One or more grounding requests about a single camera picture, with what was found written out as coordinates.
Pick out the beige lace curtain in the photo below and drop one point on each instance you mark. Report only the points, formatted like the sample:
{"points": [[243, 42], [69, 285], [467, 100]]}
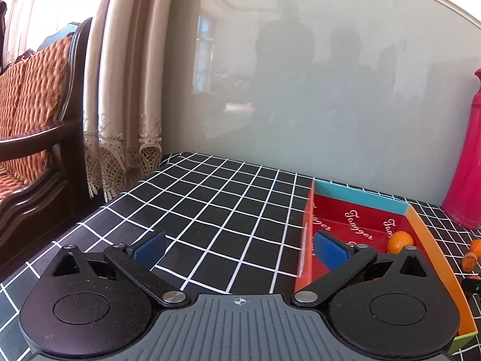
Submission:
{"points": [[127, 82]]}

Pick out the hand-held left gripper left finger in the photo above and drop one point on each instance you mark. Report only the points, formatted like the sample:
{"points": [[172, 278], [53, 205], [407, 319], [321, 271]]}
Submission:
{"points": [[150, 250]]}

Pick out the dark wooden sofa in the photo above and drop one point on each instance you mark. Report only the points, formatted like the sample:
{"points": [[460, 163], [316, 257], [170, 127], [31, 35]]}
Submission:
{"points": [[41, 195]]}

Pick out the orange mandarin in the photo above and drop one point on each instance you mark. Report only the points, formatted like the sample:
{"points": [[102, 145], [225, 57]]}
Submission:
{"points": [[476, 247], [400, 241]]}

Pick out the red cardboard box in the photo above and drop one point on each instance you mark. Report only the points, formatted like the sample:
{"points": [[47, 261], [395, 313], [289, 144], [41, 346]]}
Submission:
{"points": [[357, 214]]}

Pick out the orange woven sofa cushion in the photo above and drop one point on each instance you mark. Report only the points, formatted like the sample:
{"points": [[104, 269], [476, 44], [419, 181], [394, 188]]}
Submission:
{"points": [[30, 90]]}

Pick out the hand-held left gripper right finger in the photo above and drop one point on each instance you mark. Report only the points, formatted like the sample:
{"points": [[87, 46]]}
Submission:
{"points": [[331, 251]]}

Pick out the black white checked tablecloth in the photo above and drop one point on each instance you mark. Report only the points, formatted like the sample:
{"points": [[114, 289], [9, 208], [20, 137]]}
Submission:
{"points": [[225, 203]]}

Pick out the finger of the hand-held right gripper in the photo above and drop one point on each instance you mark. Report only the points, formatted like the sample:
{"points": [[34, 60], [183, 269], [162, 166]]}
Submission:
{"points": [[472, 285]]}

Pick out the pink thermos flask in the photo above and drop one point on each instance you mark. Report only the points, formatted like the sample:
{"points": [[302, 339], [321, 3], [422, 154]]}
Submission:
{"points": [[468, 165]]}

